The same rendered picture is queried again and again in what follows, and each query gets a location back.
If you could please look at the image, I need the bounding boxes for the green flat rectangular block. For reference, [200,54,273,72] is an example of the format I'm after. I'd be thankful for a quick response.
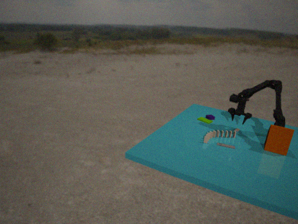
[197,117,213,124]

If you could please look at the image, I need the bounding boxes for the purple block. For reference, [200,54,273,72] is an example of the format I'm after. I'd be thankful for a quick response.
[206,115,215,120]

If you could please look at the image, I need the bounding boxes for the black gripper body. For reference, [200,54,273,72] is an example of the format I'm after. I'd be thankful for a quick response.
[228,104,252,119]

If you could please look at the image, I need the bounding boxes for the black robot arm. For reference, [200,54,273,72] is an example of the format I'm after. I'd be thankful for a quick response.
[230,80,286,127]

